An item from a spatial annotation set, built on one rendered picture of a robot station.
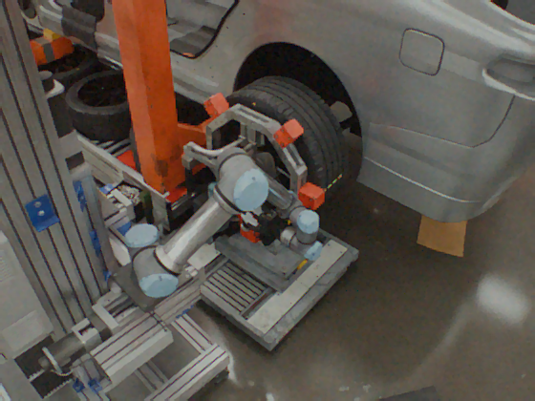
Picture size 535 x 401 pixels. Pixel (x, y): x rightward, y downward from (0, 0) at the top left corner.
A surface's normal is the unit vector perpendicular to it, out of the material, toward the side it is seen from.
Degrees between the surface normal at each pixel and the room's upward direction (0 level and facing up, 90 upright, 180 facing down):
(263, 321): 0
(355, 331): 0
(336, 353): 0
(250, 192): 85
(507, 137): 89
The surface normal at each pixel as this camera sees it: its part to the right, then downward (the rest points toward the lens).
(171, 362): 0.02, -0.74
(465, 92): -0.63, 0.52
